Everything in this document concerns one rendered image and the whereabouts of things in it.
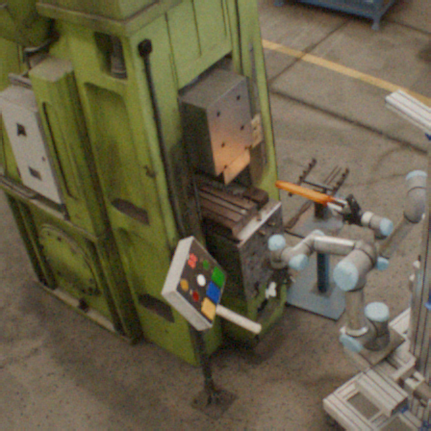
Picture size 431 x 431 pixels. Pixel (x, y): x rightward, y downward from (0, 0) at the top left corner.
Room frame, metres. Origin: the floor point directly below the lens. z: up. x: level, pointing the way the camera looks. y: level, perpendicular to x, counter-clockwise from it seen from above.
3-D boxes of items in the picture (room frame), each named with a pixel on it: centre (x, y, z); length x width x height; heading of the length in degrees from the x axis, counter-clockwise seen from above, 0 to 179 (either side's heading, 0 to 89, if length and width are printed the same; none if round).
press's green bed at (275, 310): (3.27, 0.03, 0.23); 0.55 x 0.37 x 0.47; 46
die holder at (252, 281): (3.27, 0.03, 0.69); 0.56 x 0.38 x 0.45; 46
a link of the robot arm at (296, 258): (2.50, -0.28, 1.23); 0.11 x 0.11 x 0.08; 38
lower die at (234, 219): (3.22, 0.06, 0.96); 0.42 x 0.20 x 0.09; 46
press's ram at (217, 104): (3.25, 0.03, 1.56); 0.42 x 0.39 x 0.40; 46
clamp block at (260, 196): (3.25, -0.17, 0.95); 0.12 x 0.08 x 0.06; 46
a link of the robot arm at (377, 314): (2.25, -0.61, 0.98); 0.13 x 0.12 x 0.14; 128
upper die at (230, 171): (3.22, 0.06, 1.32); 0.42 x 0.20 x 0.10; 46
